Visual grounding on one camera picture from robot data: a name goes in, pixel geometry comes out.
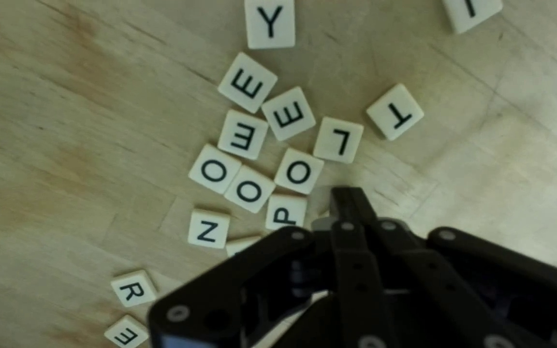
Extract letter tile E bottom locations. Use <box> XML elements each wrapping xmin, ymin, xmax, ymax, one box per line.
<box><xmin>103</xmin><ymin>315</ymin><xmax>150</xmax><ymax>348</ymax></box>

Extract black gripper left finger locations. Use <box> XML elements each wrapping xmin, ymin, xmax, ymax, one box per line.
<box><xmin>331</xmin><ymin>187</ymin><xmax>397</xmax><ymax>348</ymax></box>

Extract letter tile e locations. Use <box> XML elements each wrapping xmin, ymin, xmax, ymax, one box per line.
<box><xmin>217</xmin><ymin>52</ymin><xmax>279</xmax><ymax>114</ymax></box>
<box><xmin>262</xmin><ymin>86</ymin><xmax>318</xmax><ymax>141</ymax></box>
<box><xmin>103</xmin><ymin>315</ymin><xmax>150</xmax><ymax>348</ymax></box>
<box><xmin>217</xmin><ymin>110</ymin><xmax>269</xmax><ymax>160</ymax></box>

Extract letter tile E top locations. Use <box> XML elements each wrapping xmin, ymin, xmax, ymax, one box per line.
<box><xmin>217</xmin><ymin>52</ymin><xmax>279</xmax><ymax>114</ymax></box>

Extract letter tile L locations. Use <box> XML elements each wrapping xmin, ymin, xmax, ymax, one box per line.
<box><xmin>314</xmin><ymin>115</ymin><xmax>364</xmax><ymax>164</ymax></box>

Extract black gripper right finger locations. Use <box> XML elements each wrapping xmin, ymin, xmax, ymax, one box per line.
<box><xmin>376</xmin><ymin>218</ymin><xmax>557</xmax><ymax>348</ymax></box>

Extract letter tile O middle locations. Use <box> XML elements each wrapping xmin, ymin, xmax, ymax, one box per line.
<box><xmin>225</xmin><ymin>166</ymin><xmax>275</xmax><ymax>212</ymax></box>

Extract letter tile o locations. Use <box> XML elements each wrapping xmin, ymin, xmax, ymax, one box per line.
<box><xmin>188</xmin><ymin>144</ymin><xmax>242</xmax><ymax>195</ymax></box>
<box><xmin>225</xmin><ymin>166</ymin><xmax>275</xmax><ymax>212</ymax></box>
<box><xmin>275</xmin><ymin>148</ymin><xmax>326</xmax><ymax>195</ymax></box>

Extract letter tile O right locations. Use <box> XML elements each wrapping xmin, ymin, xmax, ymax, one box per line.
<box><xmin>275</xmin><ymin>148</ymin><xmax>326</xmax><ymax>195</ymax></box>

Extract letter tile Y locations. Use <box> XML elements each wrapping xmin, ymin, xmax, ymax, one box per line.
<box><xmin>244</xmin><ymin>0</ymin><xmax>297</xmax><ymax>50</ymax></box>

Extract letter tile R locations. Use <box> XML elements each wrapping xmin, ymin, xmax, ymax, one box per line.
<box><xmin>111</xmin><ymin>268</ymin><xmax>159</xmax><ymax>307</ymax></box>

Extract letter tile E right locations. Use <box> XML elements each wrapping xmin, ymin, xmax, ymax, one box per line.
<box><xmin>262</xmin><ymin>86</ymin><xmax>318</xmax><ymax>141</ymax></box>

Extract letter tile O left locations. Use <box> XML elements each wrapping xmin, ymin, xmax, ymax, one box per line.
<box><xmin>188</xmin><ymin>144</ymin><xmax>242</xmax><ymax>195</ymax></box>

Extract letter tile top right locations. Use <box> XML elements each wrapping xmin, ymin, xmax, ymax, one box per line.
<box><xmin>442</xmin><ymin>0</ymin><xmax>503</xmax><ymax>34</ymax></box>

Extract letter tile E lower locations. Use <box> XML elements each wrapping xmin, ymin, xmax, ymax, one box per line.
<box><xmin>217</xmin><ymin>110</ymin><xmax>269</xmax><ymax>160</ymax></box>

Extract letter tile T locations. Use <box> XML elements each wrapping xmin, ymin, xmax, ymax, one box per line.
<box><xmin>368</xmin><ymin>83</ymin><xmax>426</xmax><ymax>141</ymax></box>

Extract letter tile P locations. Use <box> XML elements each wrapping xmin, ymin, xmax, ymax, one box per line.
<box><xmin>266</xmin><ymin>195</ymin><xmax>308</xmax><ymax>230</ymax></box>

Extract letter tile N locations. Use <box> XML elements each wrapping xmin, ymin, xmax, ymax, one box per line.
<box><xmin>188</xmin><ymin>208</ymin><xmax>231</xmax><ymax>249</ymax></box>

